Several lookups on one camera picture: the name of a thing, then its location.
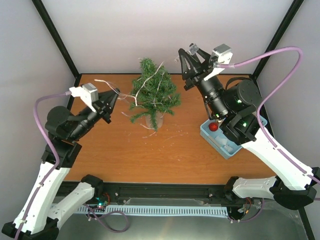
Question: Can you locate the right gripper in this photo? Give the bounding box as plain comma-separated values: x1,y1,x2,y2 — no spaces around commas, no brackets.
177,44,228,120

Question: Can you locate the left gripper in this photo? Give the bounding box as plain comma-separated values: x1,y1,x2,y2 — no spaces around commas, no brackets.
71,88,122,140

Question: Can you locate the clear battery box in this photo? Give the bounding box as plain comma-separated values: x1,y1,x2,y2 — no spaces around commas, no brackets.
188,43,199,56

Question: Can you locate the fairy light string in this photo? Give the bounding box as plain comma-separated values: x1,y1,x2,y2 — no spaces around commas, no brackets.
94,56,181,139

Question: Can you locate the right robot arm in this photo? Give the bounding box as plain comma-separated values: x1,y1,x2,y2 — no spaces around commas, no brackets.
178,44,320,210

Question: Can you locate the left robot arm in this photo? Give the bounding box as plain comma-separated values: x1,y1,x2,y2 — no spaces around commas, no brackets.
1,85,119,240

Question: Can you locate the small green christmas tree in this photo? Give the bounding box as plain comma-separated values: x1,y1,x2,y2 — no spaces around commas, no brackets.
129,57,181,132

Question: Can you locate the red bauble ornament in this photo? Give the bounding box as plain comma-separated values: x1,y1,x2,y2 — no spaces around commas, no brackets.
208,122,219,132

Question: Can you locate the light blue plastic basket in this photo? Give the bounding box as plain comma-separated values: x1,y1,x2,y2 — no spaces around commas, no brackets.
200,114,260,160

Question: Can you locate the small circuit board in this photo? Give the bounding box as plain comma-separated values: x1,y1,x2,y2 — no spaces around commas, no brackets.
89,196,110,213

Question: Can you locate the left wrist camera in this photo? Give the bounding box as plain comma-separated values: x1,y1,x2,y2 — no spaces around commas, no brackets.
69,83,99,113

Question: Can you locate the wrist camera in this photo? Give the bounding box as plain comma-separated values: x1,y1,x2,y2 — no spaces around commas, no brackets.
204,44,233,81
69,83,99,113

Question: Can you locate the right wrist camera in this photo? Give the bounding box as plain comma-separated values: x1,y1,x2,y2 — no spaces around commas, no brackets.
204,44,233,81

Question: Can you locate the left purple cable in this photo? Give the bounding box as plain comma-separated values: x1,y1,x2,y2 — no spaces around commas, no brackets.
14,91,73,240

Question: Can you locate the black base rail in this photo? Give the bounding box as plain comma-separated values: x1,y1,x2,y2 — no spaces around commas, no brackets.
59,182,300,207

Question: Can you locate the right back frame post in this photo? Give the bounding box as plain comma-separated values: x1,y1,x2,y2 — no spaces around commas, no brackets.
251,0,304,81

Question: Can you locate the frame post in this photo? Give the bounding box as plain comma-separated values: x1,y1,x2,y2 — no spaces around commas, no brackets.
31,0,80,79
251,0,304,81

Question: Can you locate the light blue cable duct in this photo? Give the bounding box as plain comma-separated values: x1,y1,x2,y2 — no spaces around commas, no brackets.
92,205,228,218

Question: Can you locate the left back frame post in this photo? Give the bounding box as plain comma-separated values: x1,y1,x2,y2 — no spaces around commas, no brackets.
31,0,80,79

